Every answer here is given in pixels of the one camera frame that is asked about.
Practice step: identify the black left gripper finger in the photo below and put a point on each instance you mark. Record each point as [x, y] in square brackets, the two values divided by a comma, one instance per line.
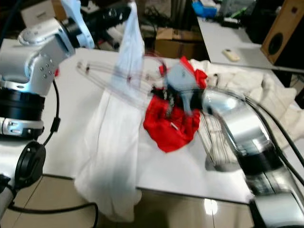
[124, 18]
[119, 8]

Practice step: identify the red white-striped garment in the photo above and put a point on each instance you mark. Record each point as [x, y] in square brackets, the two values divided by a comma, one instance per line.
[171, 133]

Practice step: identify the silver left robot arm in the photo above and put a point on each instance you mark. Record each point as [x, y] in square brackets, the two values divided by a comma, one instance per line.
[33, 66]

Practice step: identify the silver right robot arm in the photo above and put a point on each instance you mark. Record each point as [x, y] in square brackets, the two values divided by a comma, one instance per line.
[237, 123]

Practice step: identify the brown cardboard box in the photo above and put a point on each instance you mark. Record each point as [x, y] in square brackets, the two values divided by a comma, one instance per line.
[40, 14]
[171, 45]

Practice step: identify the cream striped garment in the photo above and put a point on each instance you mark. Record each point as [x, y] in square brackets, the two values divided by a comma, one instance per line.
[216, 142]

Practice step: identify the cream crumpled garment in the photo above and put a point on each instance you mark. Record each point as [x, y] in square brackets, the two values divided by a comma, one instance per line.
[242, 80]

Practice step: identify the beige remote control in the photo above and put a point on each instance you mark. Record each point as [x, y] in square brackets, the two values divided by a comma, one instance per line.
[231, 55]

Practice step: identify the blue plastic item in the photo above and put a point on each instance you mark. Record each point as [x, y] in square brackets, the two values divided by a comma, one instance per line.
[204, 9]

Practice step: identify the wooden speaker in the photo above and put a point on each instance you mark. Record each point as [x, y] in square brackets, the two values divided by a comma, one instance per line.
[278, 42]

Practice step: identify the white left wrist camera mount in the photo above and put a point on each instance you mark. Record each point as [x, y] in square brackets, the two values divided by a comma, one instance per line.
[80, 28]

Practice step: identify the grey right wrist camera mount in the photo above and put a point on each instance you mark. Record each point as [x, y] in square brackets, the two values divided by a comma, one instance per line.
[180, 78]

